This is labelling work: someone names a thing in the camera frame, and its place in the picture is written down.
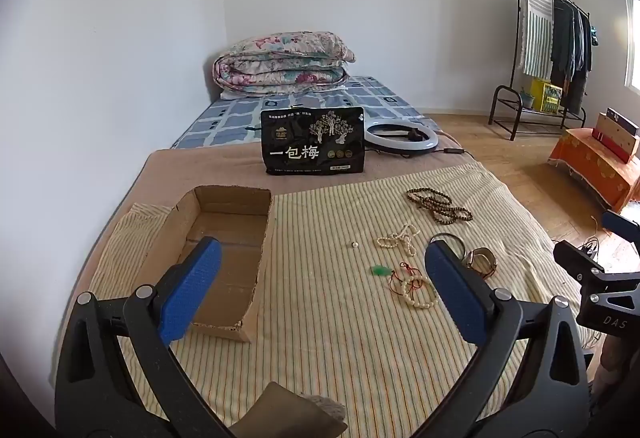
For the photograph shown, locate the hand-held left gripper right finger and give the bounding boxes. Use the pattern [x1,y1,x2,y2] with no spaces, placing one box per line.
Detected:
[424,240,593,438]

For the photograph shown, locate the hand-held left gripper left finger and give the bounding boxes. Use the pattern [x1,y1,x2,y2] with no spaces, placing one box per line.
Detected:
[54,237,223,438]

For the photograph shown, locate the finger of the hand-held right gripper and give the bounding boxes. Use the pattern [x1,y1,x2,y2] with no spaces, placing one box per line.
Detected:
[553,240,607,285]
[601,210,640,245]

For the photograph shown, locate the white bead bracelet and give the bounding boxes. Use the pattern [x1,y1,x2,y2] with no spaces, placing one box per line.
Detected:
[400,277,442,311]

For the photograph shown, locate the metal bangle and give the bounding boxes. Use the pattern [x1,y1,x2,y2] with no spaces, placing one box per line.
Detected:
[429,233,469,263]

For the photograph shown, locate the small white pearl necklace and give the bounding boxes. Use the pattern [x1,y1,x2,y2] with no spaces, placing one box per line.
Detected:
[376,224,420,257]

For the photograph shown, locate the green jade pendant red cord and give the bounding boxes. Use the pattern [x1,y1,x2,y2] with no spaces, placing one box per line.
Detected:
[371,261,426,303]

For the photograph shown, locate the brown wooden bead necklace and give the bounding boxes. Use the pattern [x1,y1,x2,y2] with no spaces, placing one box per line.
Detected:
[406,188,473,225]

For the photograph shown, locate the orange cloth covered table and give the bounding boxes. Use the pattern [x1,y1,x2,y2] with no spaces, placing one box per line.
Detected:
[547,128,640,213]

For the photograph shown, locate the tan cardboard box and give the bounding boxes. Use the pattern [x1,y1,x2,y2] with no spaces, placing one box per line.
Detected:
[592,113,640,163]

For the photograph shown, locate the dark flat box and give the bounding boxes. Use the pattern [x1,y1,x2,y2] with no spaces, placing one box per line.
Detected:
[606,106,640,137]

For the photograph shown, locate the yellow striped cloth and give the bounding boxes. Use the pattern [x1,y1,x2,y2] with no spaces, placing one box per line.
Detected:
[87,163,583,438]

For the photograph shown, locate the yellow box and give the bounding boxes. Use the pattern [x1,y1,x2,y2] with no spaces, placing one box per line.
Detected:
[530,78,564,113]

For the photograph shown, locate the blue checkered bed sheet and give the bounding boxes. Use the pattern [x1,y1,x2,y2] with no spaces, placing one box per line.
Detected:
[170,75,441,149]

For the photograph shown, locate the dark hanging clothes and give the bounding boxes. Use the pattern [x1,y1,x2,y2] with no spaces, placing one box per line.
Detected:
[550,0,594,116]

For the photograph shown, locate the window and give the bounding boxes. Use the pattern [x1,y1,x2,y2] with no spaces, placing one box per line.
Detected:
[622,0,640,91]

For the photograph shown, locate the black snack bag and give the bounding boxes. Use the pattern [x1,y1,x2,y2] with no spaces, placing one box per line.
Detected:
[260,106,367,177]

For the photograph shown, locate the white pillow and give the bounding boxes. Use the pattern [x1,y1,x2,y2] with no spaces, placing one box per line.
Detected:
[220,85,351,101]

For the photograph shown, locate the black metal clothes rack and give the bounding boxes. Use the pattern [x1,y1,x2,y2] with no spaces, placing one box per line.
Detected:
[489,0,601,141]

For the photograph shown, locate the striped hanging towel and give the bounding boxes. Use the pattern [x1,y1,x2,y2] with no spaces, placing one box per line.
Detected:
[517,0,556,78]

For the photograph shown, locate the folded floral quilt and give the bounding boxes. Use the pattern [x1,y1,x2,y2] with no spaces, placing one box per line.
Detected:
[212,32,357,94]

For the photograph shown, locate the cables on floor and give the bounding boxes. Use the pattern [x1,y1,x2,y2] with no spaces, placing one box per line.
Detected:
[575,215,607,259]

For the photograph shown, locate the white ring light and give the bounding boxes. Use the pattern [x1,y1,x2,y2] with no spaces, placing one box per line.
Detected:
[365,121,441,153]

